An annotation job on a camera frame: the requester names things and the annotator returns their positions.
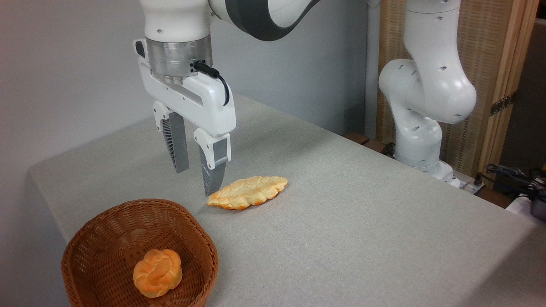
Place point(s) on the round knotted bread roll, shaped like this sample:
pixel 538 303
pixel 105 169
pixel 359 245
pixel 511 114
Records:
pixel 157 273

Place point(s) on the grey tablecloth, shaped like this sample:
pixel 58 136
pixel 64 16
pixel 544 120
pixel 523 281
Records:
pixel 341 221

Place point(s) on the wood rattan folding screen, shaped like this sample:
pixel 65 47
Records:
pixel 482 51

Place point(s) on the metal screen hinge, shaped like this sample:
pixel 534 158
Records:
pixel 503 103

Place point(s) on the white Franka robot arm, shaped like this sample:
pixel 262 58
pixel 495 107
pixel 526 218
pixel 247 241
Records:
pixel 426 85

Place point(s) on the long braided bread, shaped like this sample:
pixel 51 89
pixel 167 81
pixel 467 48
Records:
pixel 247 192

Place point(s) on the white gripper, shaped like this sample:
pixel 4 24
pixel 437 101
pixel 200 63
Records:
pixel 204 100

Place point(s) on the brown wicker basket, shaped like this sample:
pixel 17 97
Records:
pixel 102 243

